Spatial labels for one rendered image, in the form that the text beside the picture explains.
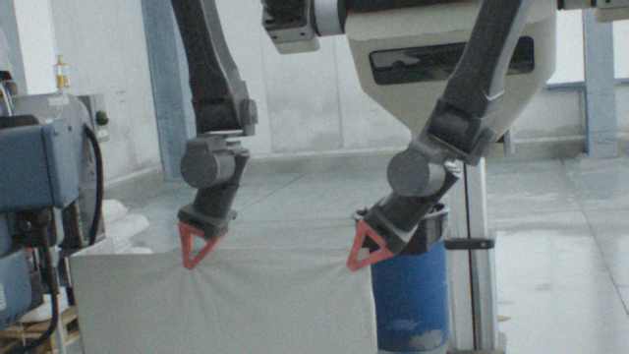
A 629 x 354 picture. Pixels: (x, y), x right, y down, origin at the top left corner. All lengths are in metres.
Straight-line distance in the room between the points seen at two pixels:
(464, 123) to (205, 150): 0.34
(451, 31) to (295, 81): 8.15
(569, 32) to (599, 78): 0.75
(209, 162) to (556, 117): 8.16
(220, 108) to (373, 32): 0.40
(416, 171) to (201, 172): 0.29
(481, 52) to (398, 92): 0.52
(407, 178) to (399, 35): 0.47
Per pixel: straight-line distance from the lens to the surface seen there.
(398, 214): 0.93
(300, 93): 9.36
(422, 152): 0.85
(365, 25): 1.32
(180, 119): 9.78
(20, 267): 0.85
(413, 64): 1.31
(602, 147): 8.61
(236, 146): 1.03
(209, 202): 1.03
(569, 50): 8.94
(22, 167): 0.79
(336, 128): 9.27
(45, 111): 1.22
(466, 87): 0.89
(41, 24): 8.01
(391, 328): 3.33
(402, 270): 3.20
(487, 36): 0.86
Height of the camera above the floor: 1.33
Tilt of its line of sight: 9 degrees down
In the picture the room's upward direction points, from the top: 5 degrees counter-clockwise
